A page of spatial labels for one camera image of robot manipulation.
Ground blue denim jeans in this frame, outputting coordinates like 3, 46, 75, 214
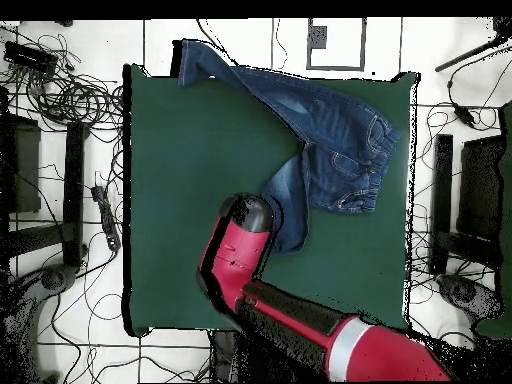
175, 38, 402, 255

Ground dark flat panel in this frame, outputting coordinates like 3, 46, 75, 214
0, 111, 42, 215
456, 134, 506, 241

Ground dark green table cloth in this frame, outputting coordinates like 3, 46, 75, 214
121, 63, 421, 337

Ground black power strip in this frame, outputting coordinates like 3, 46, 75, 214
90, 184, 122, 252

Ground black wheeled chair base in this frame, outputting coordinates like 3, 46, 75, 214
435, 273, 506, 321
0, 263, 79, 383

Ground black power adapter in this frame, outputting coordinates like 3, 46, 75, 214
453, 104, 477, 128

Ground black tripod pole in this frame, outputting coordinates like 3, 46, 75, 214
434, 17, 512, 73

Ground black electronics box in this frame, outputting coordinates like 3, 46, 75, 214
2, 40, 59, 75

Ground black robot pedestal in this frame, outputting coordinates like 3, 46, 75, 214
209, 329, 249, 383

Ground black floor cable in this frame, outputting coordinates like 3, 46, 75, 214
195, 18, 242, 78

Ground black stand base frame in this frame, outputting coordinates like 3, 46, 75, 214
5, 120, 90, 269
429, 133, 503, 277

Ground grey square floor frame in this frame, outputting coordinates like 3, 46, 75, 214
306, 17, 367, 72

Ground black cable tangle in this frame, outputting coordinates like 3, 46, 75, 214
0, 31, 125, 133

